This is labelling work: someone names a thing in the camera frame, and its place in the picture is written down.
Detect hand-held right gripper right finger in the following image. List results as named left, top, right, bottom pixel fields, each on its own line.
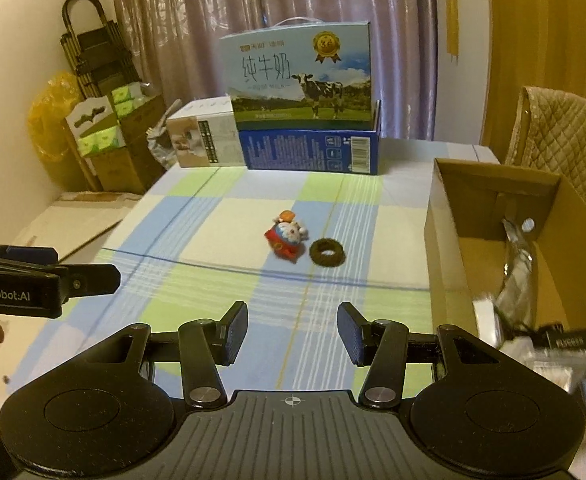
left=336, top=301, right=514, bottom=407

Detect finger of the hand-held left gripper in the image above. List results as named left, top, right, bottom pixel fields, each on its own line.
left=58, top=264, right=121, bottom=297
left=0, top=243, right=59, bottom=265

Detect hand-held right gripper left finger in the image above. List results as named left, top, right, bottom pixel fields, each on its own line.
left=70, top=301, right=250, bottom=407

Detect dark brown ring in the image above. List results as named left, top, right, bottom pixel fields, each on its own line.
left=309, top=238, right=347, bottom=267

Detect red cartoon toy figure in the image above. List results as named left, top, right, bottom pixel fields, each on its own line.
left=264, top=210, right=308, bottom=264

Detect silver foil bag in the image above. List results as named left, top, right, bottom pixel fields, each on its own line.
left=493, top=217, right=538, bottom=341

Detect translucent plastic cup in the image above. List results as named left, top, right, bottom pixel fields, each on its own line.
left=505, top=337, right=581, bottom=393

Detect black product box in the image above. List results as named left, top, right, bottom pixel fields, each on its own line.
left=548, top=327, right=586, bottom=411

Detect flat cardboard sheet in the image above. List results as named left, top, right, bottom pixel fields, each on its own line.
left=10, top=191, right=143, bottom=261

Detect large brown cardboard box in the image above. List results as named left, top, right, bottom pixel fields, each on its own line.
left=87, top=142, right=149, bottom=193

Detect yellow plastic bag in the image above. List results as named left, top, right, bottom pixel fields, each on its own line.
left=27, top=71, right=86, bottom=163

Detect white box of green packs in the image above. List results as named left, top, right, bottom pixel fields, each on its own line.
left=64, top=95, right=126, bottom=158

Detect crumpled grey plastic bag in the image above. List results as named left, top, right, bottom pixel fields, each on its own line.
left=146, top=110, right=180, bottom=170

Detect small brown cardboard box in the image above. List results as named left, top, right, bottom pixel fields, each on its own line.
left=118, top=94, right=168, bottom=146

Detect beige product box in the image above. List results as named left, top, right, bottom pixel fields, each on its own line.
left=165, top=97, right=246, bottom=168

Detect green tissue packs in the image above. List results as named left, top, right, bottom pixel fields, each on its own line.
left=110, top=84, right=144, bottom=116

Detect blue printed box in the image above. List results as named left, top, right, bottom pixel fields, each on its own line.
left=238, top=100, right=383, bottom=176

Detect black folding cart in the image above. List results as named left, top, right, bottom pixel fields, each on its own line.
left=60, top=0, right=139, bottom=111

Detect cow print milk carton box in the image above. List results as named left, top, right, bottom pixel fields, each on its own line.
left=218, top=17, right=374, bottom=133

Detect chair with quilted cover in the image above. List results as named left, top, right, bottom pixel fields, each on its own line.
left=503, top=85, right=586, bottom=241

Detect wooden door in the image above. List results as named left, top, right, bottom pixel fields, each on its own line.
left=483, top=0, right=586, bottom=151

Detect yellow wall strip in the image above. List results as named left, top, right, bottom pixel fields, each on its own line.
left=444, top=0, right=460, bottom=64

